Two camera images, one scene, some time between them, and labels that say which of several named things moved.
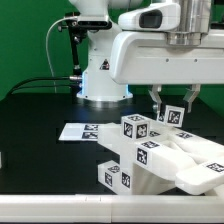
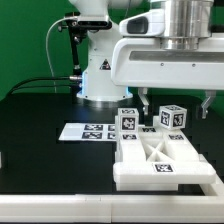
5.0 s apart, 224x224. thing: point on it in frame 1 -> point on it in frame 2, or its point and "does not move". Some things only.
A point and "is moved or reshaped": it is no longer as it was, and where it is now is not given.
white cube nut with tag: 135,126 is moved or reshaped
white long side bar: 197,172 -> 128,149
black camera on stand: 77,26 does not move
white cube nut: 171,116 does not move
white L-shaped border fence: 114,208 does not move
